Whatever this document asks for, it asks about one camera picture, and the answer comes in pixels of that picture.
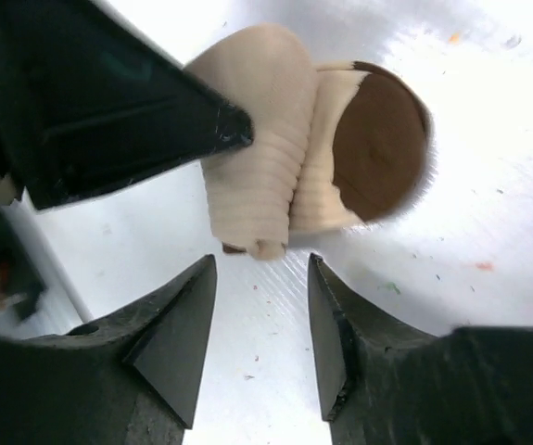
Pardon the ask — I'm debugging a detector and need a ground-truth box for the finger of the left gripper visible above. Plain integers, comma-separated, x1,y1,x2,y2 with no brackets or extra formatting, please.
0,1,253,210

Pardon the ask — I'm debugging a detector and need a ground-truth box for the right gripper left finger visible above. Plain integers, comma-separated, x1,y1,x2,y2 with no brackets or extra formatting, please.
0,255,217,444

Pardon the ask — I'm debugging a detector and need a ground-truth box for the cream and brown sock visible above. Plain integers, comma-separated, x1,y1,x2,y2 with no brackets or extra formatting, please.
186,23,432,261

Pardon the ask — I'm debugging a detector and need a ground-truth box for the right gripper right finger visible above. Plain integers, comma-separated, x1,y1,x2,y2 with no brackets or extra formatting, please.
308,255,533,444

